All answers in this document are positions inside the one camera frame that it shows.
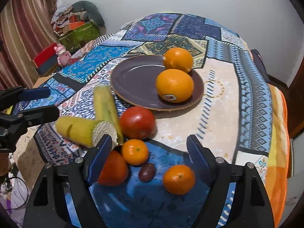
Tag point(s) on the pile of clutter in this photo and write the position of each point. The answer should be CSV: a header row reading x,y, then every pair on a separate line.
x,y
61,14

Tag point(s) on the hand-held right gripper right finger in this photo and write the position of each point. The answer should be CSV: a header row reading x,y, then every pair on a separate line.
x,y
198,158

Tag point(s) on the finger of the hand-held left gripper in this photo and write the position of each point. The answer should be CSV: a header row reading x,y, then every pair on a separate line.
x,y
38,115
35,94

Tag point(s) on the brown cardboard box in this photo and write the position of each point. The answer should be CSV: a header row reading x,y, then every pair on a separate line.
x,y
40,82

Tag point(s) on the large orange with sticker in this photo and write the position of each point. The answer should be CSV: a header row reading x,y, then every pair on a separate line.
x,y
174,83

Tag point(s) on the orange-red tomato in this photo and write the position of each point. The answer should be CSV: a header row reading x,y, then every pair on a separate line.
x,y
115,171

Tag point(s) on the red tomato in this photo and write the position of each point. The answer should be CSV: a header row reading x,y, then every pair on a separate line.
x,y
137,122

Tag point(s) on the blue patchwork tablecloth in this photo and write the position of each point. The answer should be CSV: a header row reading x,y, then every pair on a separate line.
x,y
213,123

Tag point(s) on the striped brown curtain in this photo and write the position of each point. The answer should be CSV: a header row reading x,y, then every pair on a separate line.
x,y
21,28

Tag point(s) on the orange cardboard box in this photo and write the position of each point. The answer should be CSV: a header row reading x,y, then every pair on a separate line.
x,y
76,25

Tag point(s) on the dark grey box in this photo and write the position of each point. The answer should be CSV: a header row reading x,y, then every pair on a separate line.
x,y
48,67

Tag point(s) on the red box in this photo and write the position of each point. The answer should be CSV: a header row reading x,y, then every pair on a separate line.
x,y
45,54

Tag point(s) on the dark purple round plate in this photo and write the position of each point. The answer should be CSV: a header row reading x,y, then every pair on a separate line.
x,y
135,80

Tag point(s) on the green storage box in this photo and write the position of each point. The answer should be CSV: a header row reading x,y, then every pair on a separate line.
x,y
83,34

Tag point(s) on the checkered printed blanket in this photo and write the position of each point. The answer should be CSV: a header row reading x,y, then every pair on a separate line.
x,y
104,39

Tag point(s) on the small tangerine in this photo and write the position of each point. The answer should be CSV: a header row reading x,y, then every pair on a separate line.
x,y
178,179
135,152

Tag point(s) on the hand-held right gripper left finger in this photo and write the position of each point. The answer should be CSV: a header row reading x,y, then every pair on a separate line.
x,y
101,159

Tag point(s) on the grey pillow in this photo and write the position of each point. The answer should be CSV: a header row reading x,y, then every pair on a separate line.
x,y
95,11

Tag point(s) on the pink plush toy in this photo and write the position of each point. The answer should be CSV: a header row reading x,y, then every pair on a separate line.
x,y
63,57

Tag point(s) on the dark cloth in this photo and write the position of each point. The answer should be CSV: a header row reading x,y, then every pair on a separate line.
x,y
258,61

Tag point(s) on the wooden door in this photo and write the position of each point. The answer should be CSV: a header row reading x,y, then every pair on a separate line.
x,y
296,99

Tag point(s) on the orange blanket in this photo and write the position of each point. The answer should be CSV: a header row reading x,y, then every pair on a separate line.
x,y
277,171

